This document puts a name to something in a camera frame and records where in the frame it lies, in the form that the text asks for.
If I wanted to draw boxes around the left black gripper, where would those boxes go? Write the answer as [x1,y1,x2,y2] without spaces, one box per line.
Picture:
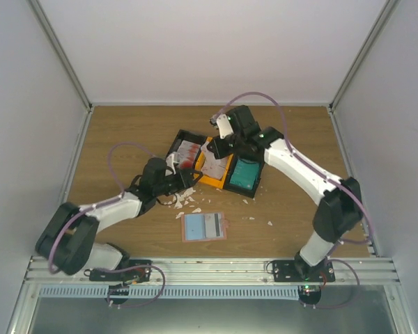
[154,167,203,196]

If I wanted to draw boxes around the pink card holder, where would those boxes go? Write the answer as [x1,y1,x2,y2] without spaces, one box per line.
[181,212,228,242]

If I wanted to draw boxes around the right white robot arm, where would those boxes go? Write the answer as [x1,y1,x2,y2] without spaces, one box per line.
[208,105,364,282]

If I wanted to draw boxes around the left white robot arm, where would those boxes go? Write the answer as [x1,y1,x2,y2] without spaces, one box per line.
[35,157,203,281]

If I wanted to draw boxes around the white cards in orange bin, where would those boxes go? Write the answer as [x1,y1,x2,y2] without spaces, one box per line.
[201,141,229,180]

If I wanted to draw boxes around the orange middle card bin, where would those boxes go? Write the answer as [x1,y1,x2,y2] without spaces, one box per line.
[195,137,233,189]

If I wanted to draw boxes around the red white cards stack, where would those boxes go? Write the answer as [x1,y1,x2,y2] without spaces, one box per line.
[176,140,201,168]

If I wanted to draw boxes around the teal cards stack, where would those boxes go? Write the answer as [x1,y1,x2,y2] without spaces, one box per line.
[229,159,260,190]

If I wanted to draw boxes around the black left card bin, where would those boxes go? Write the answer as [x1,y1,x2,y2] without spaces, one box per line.
[166,129,208,173]

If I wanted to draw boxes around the black card bin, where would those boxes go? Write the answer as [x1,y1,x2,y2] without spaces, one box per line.
[223,154,264,198]
[166,129,208,173]

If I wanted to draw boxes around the black right card bin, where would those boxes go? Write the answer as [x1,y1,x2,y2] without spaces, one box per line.
[223,154,264,198]

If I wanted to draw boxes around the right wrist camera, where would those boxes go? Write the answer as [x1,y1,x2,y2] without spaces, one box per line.
[210,114,234,139]

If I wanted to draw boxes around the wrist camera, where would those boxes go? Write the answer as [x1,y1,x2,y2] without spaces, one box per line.
[165,152,180,176]
[210,114,234,139]

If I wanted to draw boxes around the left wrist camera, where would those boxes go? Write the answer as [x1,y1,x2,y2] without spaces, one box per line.
[165,152,180,176]

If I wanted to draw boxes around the aluminium front rail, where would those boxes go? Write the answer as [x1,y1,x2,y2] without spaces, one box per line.
[24,256,401,286]

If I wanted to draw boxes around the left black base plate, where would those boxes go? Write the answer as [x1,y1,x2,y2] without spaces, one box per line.
[84,259,152,306]

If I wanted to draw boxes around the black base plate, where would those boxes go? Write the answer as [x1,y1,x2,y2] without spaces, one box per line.
[84,259,152,306]
[268,259,336,307]

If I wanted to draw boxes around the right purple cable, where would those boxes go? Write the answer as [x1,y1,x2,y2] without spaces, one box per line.
[214,91,374,310]

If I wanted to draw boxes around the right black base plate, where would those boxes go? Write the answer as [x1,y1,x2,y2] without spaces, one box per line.
[268,259,336,307]

